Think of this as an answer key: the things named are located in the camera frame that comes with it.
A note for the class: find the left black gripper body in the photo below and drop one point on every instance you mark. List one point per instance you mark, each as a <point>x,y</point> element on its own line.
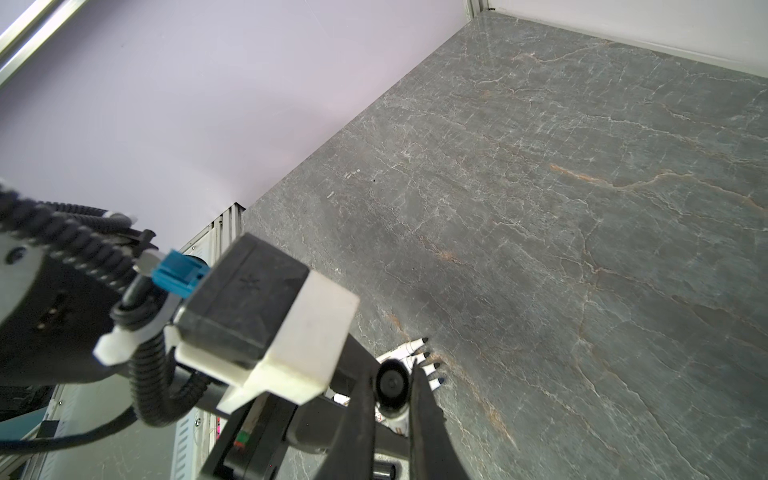
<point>257,436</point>

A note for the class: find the white marker pen blue tip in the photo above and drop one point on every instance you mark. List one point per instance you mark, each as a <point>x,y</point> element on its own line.
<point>436,383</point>

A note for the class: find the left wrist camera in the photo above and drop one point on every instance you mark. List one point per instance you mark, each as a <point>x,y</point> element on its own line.
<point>193,335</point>

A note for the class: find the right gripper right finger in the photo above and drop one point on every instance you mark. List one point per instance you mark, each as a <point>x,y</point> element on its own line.
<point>432,455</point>

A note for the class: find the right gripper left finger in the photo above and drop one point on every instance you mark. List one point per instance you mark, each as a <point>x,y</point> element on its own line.
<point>352,453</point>

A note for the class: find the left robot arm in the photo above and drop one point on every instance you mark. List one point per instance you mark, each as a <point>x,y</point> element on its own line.
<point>61,275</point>

